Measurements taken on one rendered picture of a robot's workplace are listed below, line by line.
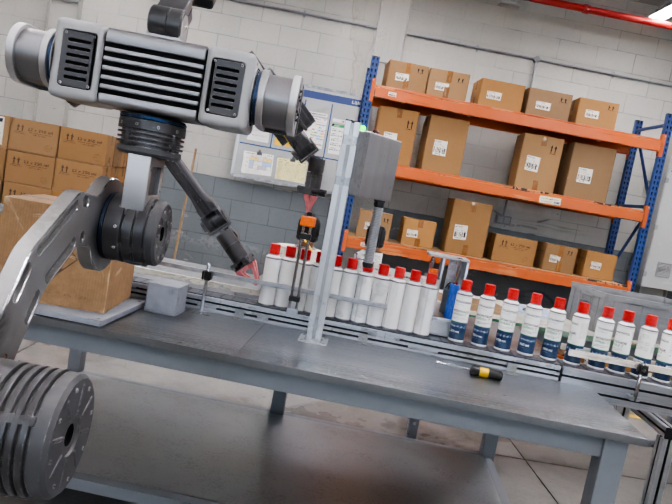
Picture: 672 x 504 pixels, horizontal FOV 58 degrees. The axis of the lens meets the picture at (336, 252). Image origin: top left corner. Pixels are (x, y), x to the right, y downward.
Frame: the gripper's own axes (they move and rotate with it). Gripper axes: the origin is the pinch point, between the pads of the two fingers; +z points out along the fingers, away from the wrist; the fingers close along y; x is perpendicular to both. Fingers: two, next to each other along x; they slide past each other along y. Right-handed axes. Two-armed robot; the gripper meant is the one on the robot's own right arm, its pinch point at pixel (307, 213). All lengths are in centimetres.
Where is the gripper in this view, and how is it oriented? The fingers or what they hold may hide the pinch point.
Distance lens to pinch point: 217.2
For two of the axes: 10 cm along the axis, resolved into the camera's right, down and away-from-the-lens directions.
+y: -9.8, -1.9, 0.2
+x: -0.4, 1.1, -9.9
